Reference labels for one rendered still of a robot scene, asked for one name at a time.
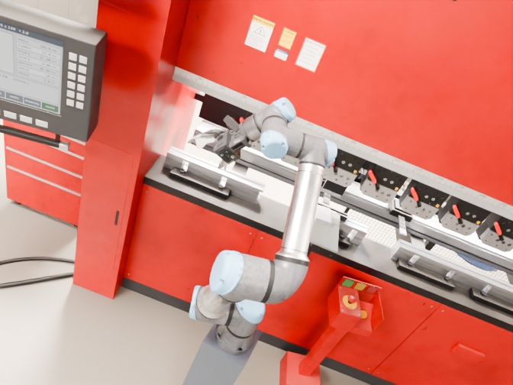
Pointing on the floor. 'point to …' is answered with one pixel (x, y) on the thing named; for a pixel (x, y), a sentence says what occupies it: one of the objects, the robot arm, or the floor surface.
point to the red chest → (44, 173)
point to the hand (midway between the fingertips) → (203, 154)
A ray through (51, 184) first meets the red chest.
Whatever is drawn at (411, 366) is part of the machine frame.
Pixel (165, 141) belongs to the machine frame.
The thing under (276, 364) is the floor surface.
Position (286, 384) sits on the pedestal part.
